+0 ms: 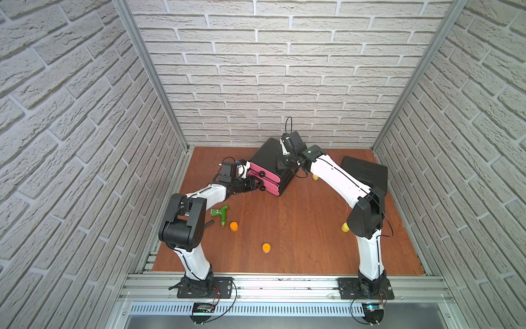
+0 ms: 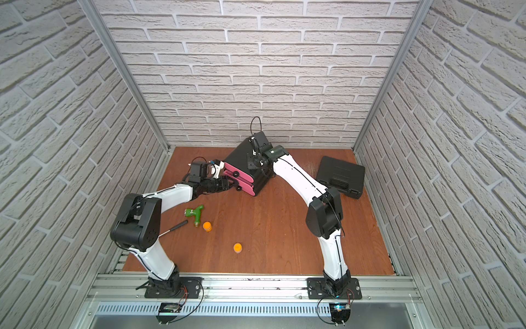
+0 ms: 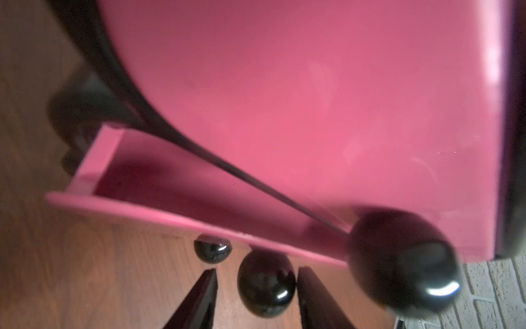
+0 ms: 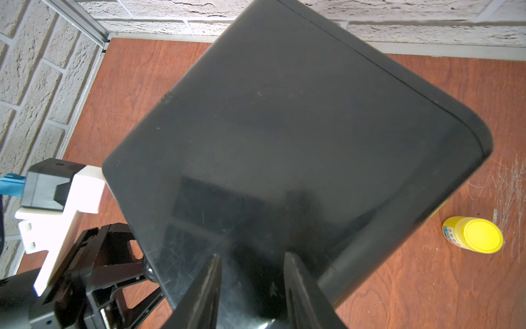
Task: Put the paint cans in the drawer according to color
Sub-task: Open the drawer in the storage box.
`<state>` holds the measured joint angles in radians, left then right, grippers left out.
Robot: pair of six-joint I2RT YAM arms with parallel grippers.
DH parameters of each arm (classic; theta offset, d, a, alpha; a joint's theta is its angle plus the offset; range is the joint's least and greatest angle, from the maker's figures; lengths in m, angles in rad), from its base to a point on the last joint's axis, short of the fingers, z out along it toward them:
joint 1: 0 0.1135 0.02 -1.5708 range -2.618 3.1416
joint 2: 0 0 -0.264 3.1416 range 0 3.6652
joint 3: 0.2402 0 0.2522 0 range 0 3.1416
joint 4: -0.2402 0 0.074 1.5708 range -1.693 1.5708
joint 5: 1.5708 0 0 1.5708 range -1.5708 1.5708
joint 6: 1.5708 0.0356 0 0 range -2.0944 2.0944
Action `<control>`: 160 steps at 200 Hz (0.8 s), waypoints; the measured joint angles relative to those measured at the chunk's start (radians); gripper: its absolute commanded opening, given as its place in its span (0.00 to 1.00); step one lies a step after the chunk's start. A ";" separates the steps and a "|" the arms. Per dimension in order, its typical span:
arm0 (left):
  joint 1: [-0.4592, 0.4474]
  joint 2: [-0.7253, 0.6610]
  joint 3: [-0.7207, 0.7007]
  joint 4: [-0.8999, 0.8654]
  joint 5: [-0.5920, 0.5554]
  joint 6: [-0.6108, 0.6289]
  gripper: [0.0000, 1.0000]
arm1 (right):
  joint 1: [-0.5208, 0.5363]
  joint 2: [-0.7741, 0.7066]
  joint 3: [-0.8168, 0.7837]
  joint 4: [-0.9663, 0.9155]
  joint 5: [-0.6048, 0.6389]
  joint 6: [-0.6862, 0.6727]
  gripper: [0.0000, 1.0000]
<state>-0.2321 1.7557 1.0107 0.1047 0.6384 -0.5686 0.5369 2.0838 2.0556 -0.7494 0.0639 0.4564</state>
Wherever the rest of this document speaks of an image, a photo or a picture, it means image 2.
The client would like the black pink drawer cabinet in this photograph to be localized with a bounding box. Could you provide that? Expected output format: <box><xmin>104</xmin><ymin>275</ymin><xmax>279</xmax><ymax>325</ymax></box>
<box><xmin>223</xmin><ymin>137</ymin><xmax>273</xmax><ymax>196</ymax></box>

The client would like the orange paint can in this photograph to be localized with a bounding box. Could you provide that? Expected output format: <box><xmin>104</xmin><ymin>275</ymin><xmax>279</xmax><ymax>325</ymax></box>
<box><xmin>234</xmin><ymin>243</ymin><xmax>242</xmax><ymax>254</ymax></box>
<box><xmin>203</xmin><ymin>222</ymin><xmax>212</xmax><ymax>232</ymax></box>

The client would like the orange paint can front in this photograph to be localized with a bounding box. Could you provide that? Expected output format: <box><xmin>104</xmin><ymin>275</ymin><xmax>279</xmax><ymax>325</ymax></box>
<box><xmin>234</xmin><ymin>243</ymin><xmax>242</xmax><ymax>254</ymax></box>

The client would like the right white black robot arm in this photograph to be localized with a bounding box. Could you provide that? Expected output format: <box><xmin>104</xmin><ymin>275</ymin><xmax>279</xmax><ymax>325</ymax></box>
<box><xmin>249</xmin><ymin>145</ymin><xmax>351</xmax><ymax>296</ymax></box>

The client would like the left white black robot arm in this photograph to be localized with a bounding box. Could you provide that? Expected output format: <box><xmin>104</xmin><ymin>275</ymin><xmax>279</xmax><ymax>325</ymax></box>
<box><xmin>110</xmin><ymin>176</ymin><xmax>238</xmax><ymax>283</ymax></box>

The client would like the green toy drill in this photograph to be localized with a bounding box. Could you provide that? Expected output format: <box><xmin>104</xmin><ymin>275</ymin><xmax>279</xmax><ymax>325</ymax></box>
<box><xmin>184</xmin><ymin>205</ymin><xmax>204</xmax><ymax>228</ymax></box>

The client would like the black plastic tool case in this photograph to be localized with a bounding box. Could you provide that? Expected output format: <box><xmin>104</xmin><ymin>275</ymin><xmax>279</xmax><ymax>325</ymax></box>
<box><xmin>316</xmin><ymin>156</ymin><xmax>365</xmax><ymax>199</ymax></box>

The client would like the left controller box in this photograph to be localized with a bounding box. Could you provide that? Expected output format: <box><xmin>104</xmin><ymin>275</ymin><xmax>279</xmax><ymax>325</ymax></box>
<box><xmin>156</xmin><ymin>302</ymin><xmax>182</xmax><ymax>324</ymax></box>

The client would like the controller box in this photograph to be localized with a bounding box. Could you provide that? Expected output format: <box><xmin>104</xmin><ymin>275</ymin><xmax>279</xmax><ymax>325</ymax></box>
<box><xmin>156</xmin><ymin>302</ymin><xmax>182</xmax><ymax>324</ymax></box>
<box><xmin>329</xmin><ymin>303</ymin><xmax>351</xmax><ymax>326</ymax></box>

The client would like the right controller box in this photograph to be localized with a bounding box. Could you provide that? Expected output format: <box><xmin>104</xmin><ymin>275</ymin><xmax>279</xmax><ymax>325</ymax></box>
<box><xmin>329</xmin><ymin>303</ymin><xmax>351</xmax><ymax>326</ymax></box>

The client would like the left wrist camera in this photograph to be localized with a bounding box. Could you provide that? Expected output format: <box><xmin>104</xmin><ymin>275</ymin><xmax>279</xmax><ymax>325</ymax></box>
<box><xmin>188</xmin><ymin>160</ymin><xmax>225</xmax><ymax>182</ymax></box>

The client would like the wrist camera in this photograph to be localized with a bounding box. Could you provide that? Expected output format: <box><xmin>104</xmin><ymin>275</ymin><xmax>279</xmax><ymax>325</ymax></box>
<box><xmin>249</xmin><ymin>131</ymin><xmax>273</xmax><ymax>153</ymax></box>
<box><xmin>188</xmin><ymin>160</ymin><xmax>225</xmax><ymax>182</ymax></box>

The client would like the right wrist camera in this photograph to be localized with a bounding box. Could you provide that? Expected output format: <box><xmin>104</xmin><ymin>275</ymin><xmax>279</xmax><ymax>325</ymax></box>
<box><xmin>249</xmin><ymin>131</ymin><xmax>273</xmax><ymax>153</ymax></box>

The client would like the black handled hammer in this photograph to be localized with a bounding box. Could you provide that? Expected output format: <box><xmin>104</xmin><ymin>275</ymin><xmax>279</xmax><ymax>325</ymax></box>
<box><xmin>159</xmin><ymin>220</ymin><xmax>188</xmax><ymax>238</ymax></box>

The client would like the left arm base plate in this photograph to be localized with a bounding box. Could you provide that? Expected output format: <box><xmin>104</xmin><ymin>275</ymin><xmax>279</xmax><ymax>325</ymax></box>
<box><xmin>145</xmin><ymin>276</ymin><xmax>203</xmax><ymax>299</ymax></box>

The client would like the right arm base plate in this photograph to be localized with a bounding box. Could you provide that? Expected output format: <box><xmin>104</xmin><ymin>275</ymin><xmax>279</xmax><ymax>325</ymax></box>
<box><xmin>306</xmin><ymin>277</ymin><xmax>362</xmax><ymax>300</ymax></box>

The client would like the aluminium front rail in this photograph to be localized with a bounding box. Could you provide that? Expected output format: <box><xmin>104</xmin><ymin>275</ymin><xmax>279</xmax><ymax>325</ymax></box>
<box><xmin>87</xmin><ymin>272</ymin><xmax>423</xmax><ymax>304</ymax></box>

